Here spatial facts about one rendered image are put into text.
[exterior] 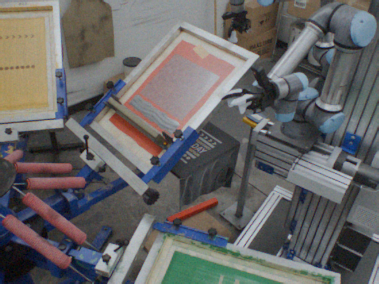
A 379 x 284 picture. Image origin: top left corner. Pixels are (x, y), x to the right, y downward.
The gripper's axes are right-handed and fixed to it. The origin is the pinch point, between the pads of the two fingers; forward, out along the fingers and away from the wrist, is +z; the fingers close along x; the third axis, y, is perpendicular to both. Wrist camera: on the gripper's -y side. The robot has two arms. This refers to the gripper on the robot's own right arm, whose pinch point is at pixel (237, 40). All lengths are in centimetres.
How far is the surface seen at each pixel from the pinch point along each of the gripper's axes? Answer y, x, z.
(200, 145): 9, -47, 42
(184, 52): -12.7, -28.9, -4.6
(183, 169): 18, -68, 36
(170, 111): 8, -59, 4
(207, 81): 12.8, -36.7, -2.5
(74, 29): -193, -19, 52
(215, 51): 3.3, -20.4, -6.9
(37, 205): 17, -135, -11
